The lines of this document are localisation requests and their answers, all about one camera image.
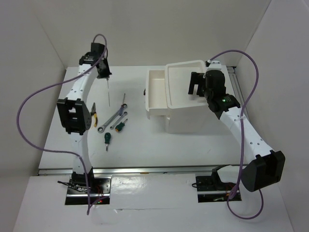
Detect red handled long screwdriver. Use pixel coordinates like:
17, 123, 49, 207
106, 78, 111, 107

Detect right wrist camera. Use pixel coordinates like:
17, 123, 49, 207
205, 59, 222, 70

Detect large silver ratchet wrench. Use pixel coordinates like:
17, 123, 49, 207
97, 103, 127, 133

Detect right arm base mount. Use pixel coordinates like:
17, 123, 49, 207
191, 169, 236, 203

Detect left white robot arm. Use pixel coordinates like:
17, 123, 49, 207
57, 56, 111, 193

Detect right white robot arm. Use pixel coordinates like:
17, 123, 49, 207
188, 70, 285, 192

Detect blue red handled screwdriver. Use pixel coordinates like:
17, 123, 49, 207
119, 93, 126, 116

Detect white drawer cabinet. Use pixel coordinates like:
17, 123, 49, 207
165, 59, 239, 134

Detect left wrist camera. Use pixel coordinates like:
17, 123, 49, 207
90, 43, 105, 55

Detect green orange stubby screwdriver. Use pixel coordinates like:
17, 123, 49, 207
115, 119, 127, 132

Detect front aluminium rail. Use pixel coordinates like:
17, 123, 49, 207
38, 165, 217, 176

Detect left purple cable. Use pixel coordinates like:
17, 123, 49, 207
18, 34, 108, 216

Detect small silver ratchet wrench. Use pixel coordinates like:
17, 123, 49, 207
110, 112, 127, 130

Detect yellow black pliers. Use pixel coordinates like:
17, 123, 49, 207
90, 102, 98, 128

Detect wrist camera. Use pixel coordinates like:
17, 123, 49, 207
205, 59, 222, 70
90, 43, 105, 55

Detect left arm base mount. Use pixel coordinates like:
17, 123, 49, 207
57, 176, 112, 206

